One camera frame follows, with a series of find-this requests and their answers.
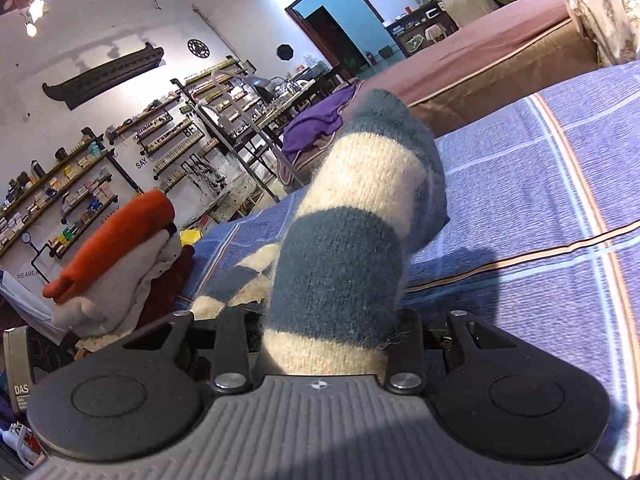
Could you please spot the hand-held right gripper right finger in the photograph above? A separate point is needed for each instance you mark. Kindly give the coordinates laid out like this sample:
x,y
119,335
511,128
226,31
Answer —
x,y
410,345

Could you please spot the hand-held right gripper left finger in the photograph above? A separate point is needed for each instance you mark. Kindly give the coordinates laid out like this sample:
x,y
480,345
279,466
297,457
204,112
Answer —
x,y
232,342

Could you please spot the teal and cream checkered sweater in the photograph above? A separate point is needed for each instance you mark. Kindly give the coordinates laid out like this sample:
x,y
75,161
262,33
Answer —
x,y
340,260

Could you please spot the metal clothes rack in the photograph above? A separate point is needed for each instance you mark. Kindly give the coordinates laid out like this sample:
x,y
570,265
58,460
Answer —
x,y
235,140

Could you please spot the dark red garment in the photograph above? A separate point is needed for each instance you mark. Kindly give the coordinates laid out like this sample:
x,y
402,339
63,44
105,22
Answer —
x,y
167,285

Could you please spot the yellow cloth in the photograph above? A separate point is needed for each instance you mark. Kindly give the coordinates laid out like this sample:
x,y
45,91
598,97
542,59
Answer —
x,y
192,237

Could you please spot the white garment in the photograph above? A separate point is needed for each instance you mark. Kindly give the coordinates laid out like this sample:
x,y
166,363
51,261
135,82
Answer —
x,y
115,300

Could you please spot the orange garment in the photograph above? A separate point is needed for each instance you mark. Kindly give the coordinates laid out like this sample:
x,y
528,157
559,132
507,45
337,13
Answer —
x,y
115,240

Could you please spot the blue patterned bedsheet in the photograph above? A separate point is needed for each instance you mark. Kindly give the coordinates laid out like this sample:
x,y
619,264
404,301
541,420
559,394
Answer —
x,y
525,200

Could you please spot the purple cloth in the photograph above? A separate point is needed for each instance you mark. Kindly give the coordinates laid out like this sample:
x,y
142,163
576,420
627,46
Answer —
x,y
320,120

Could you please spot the cluttered table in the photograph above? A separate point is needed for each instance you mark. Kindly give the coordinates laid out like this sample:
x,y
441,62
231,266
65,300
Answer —
x,y
295,95

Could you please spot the brown mattress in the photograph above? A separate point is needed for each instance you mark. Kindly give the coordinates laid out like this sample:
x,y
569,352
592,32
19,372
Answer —
x,y
475,70

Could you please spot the dark wooden cabinet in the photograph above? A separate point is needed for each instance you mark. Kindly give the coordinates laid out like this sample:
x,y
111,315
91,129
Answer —
x,y
415,25

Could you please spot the cream floral blanket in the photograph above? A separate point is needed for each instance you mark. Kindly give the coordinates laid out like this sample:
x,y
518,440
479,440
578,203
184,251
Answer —
x,y
605,5

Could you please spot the wall shelves with small boxes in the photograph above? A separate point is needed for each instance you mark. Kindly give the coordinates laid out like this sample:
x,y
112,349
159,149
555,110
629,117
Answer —
x,y
75,185

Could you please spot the octagonal black wall decoration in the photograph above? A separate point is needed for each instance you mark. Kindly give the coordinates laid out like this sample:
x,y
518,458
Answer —
x,y
285,51

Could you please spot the round black wall decoration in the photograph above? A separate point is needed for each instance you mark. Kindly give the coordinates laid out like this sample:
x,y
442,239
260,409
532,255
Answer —
x,y
198,48

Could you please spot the black carved wall ornament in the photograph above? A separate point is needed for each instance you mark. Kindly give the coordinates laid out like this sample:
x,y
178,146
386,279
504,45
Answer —
x,y
100,77

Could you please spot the wooden door frame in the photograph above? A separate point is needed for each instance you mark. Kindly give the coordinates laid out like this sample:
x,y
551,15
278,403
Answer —
x,y
295,15

